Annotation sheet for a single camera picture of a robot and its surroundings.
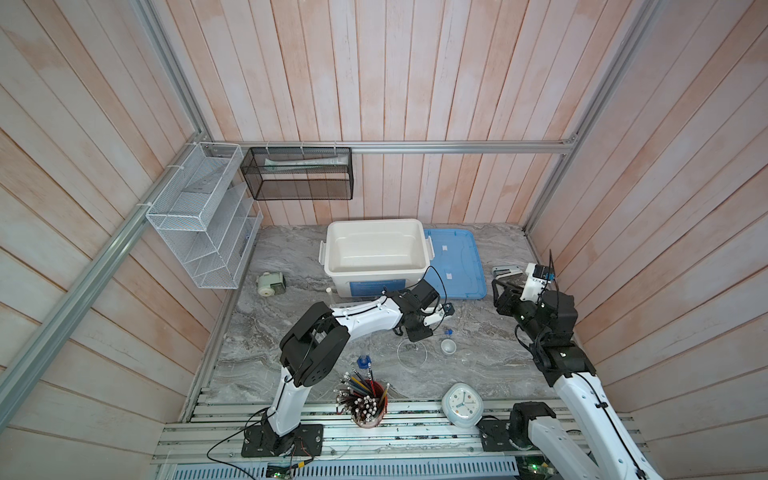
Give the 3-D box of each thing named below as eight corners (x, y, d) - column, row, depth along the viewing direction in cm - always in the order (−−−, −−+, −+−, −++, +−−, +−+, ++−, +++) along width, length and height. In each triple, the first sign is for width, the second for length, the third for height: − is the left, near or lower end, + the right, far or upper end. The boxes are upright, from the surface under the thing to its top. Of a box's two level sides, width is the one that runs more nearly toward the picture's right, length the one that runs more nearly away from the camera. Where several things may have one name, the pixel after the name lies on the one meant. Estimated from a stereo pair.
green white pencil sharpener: (258, 298, 103) (253, 290, 99) (264, 280, 108) (259, 271, 103) (284, 298, 103) (280, 290, 98) (288, 280, 108) (284, 271, 103)
